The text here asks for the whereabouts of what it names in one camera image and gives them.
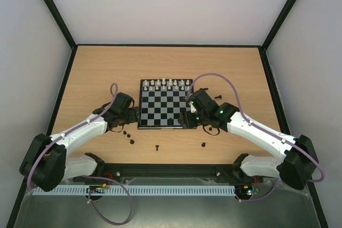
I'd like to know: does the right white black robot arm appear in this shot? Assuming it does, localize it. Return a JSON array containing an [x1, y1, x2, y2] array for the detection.
[[178, 90, 318, 190]]

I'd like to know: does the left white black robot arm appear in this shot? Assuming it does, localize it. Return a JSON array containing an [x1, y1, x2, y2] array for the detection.
[[19, 92, 139, 192]]

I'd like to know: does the left circuit board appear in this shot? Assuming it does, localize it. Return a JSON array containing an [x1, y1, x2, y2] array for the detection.
[[85, 183, 110, 194]]

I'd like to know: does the circuit board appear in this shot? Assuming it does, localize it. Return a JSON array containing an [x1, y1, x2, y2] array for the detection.
[[85, 183, 110, 194], [235, 183, 260, 197]]

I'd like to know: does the right circuit board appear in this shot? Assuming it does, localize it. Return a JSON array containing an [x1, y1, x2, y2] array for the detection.
[[235, 183, 260, 197]]

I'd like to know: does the black and silver chessboard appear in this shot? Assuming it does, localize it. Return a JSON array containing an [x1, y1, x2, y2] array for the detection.
[[137, 78, 193, 130]]

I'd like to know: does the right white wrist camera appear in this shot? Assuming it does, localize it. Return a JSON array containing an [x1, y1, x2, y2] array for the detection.
[[190, 104, 197, 113]]

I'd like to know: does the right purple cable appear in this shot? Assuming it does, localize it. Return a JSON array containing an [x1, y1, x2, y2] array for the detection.
[[186, 72, 327, 203]]

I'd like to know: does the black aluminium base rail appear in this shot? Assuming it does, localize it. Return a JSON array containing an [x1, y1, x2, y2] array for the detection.
[[90, 163, 265, 185]]

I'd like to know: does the light blue slotted cable duct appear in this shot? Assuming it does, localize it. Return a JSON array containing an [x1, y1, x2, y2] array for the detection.
[[32, 185, 236, 196]]

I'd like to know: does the left black frame post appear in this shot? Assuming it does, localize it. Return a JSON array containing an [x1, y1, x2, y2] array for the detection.
[[27, 0, 77, 50]]

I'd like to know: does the black frame post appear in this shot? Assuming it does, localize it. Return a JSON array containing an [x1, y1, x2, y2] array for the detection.
[[261, 0, 315, 50], [27, 0, 77, 50]]

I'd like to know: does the right black frame post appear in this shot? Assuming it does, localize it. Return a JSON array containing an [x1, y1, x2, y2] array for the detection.
[[261, 0, 315, 50]]

